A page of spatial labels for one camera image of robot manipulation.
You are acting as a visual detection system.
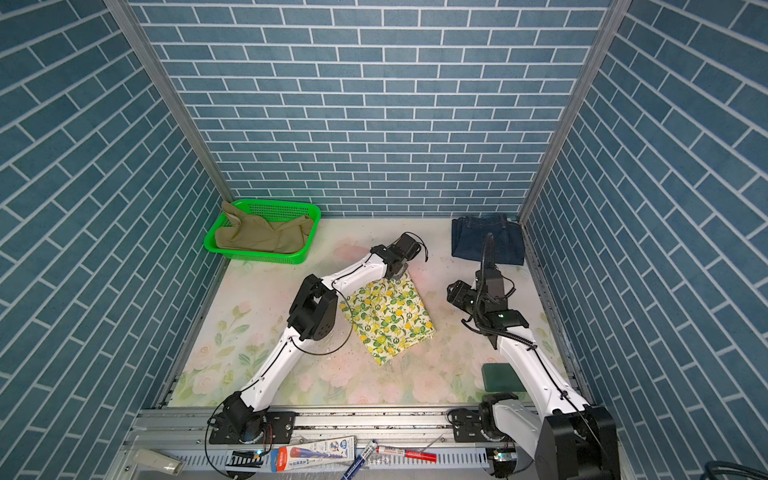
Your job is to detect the dark blue denim skirt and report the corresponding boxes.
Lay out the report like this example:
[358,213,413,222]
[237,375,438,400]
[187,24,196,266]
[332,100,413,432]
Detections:
[450,214,527,267]

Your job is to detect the yellow lemon print skirt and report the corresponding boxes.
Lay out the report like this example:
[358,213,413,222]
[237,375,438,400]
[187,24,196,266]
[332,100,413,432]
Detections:
[341,273,435,366]

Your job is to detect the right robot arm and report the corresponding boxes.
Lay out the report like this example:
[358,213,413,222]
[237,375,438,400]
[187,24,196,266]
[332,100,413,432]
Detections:
[447,266,621,479]

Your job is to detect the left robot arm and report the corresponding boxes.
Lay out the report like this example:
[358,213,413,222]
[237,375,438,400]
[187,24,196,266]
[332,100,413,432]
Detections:
[207,232,428,445]

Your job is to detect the dark green pad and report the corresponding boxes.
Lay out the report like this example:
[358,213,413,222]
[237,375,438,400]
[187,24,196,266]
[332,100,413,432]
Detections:
[481,363,526,394]

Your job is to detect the olive khaki skirt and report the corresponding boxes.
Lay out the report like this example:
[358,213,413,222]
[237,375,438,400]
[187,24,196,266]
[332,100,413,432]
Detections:
[214,202,315,254]

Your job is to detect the green plastic basket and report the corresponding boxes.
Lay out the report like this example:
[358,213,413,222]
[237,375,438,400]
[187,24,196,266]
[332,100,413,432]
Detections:
[203,199,321,265]

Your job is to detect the blue marker pen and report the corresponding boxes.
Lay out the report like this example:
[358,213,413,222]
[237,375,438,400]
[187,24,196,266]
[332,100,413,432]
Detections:
[341,440,378,480]

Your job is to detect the toothpaste box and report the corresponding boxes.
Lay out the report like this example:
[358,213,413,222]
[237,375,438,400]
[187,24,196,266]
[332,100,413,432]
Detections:
[269,436,356,473]

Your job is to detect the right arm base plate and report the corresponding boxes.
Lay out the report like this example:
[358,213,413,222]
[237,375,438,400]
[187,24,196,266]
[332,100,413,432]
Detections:
[446,407,500,443]

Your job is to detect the aluminium rail frame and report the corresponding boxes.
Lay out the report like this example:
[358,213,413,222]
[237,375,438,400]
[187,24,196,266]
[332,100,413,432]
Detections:
[104,405,637,480]

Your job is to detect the red handled screwdriver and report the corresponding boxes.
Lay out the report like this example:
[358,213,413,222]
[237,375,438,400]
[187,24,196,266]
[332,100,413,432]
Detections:
[376,445,438,463]

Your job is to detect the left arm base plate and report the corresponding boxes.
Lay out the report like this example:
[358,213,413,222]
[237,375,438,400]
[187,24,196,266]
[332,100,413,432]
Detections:
[207,411,297,446]

